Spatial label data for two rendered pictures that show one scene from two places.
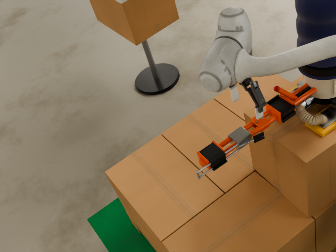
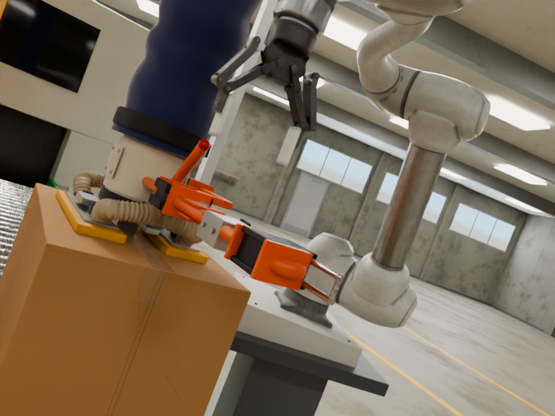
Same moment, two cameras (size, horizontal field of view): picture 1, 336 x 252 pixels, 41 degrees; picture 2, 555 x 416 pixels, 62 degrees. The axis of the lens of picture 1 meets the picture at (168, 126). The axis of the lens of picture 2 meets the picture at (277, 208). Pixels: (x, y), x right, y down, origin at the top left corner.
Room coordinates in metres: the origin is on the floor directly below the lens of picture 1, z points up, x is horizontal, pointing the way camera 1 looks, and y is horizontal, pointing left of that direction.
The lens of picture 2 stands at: (1.30, 0.46, 1.16)
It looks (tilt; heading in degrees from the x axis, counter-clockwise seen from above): 2 degrees down; 256
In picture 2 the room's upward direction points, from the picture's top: 21 degrees clockwise
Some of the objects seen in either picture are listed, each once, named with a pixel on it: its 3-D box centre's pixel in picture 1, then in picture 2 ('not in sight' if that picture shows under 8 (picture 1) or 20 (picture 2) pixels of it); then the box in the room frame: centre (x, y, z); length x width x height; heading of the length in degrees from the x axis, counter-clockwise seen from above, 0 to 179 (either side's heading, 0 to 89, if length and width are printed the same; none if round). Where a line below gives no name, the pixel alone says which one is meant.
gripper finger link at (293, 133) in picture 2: (259, 111); (288, 146); (1.12, -0.33, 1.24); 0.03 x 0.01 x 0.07; 110
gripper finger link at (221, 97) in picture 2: not in sight; (217, 93); (1.27, -0.27, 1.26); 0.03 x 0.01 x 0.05; 20
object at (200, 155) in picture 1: (211, 155); (267, 255); (1.14, -0.12, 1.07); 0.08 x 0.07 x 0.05; 110
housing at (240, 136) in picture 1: (240, 138); (225, 233); (1.18, -0.25, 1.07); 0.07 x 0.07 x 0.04; 20
